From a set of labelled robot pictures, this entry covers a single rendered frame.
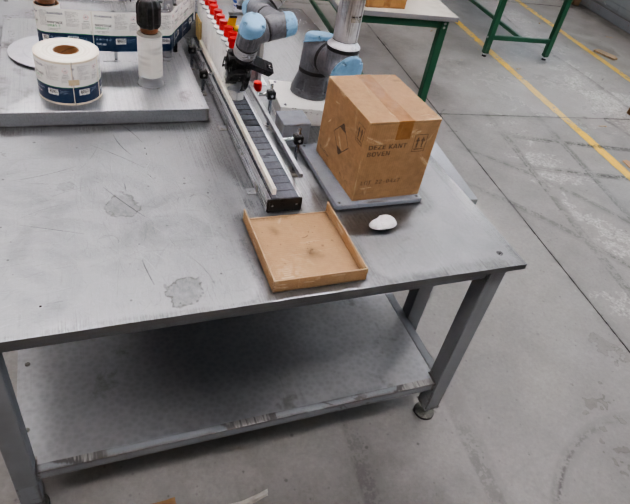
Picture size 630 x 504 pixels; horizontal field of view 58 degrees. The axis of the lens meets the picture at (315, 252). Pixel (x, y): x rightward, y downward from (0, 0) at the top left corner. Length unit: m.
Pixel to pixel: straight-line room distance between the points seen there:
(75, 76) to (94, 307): 0.89
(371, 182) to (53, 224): 0.90
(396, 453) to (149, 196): 1.26
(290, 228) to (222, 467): 0.89
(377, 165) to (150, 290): 0.75
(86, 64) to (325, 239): 0.97
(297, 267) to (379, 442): 0.93
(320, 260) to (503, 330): 1.44
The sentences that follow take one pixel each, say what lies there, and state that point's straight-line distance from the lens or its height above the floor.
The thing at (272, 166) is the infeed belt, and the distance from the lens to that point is 1.80.
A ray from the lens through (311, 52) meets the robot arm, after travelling 2.17.
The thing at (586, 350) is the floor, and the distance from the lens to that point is 2.95.
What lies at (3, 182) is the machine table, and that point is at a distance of 1.83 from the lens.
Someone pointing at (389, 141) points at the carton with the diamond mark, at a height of 1.06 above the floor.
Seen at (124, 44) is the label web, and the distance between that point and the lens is 2.38.
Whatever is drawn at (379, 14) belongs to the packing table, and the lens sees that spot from 3.77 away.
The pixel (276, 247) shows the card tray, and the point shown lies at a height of 0.83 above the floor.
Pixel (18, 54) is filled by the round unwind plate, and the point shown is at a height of 0.89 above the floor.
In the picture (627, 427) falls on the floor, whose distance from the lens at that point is 2.75.
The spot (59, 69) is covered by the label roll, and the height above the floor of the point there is 1.00.
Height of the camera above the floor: 1.84
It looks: 40 degrees down
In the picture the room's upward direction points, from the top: 12 degrees clockwise
